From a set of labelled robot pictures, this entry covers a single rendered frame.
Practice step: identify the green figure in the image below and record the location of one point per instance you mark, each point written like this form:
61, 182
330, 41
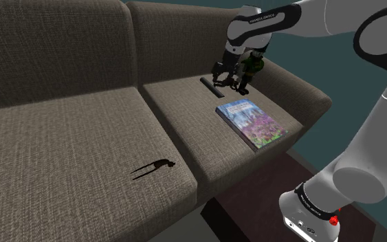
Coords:
253, 65

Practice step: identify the black remote control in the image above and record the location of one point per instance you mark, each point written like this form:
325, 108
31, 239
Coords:
212, 88

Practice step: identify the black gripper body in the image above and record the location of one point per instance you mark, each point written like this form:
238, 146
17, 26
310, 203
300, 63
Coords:
226, 63

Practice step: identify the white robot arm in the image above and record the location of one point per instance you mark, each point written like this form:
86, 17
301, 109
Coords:
374, 134

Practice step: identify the dark robot stand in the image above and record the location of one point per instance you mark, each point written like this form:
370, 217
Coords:
263, 201

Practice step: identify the brown fabric sofa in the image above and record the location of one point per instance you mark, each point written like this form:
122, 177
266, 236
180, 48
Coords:
79, 117

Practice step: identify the colourful book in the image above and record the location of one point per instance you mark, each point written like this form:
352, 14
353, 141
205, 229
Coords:
251, 124

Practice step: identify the black tongs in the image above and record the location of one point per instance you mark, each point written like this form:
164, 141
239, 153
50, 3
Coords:
158, 165

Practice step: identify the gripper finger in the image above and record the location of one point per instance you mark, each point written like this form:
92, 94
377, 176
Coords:
219, 82
234, 83

